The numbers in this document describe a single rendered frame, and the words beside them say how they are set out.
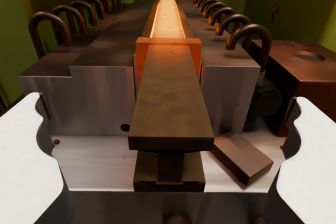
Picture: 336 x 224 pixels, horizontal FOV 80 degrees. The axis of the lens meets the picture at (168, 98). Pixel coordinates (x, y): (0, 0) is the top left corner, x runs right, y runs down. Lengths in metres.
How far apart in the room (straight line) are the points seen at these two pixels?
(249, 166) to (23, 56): 0.34
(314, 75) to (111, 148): 0.19
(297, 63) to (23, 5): 0.34
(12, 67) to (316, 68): 0.40
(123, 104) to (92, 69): 0.04
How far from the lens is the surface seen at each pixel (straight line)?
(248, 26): 0.19
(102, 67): 0.17
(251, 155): 0.19
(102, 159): 0.19
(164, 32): 0.19
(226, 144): 0.19
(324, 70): 0.24
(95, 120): 0.20
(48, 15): 0.24
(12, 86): 0.42
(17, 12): 0.36
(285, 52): 0.27
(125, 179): 0.18
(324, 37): 0.38
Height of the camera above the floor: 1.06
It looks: 33 degrees down
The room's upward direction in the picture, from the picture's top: 1 degrees clockwise
